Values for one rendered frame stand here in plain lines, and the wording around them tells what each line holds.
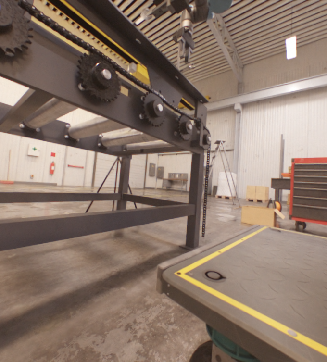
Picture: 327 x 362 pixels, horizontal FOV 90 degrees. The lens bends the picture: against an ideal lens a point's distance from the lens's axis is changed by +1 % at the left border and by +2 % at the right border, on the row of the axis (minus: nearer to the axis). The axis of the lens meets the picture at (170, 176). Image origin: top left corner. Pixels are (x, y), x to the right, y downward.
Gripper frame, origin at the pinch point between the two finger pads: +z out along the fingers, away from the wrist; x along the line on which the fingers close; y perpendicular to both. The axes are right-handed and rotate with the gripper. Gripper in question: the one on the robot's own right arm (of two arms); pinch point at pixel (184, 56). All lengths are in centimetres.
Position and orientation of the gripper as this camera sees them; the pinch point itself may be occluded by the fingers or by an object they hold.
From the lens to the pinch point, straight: 123.6
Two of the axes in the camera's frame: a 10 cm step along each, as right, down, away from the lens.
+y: 7.9, 0.3, -6.1
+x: 6.1, 0.9, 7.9
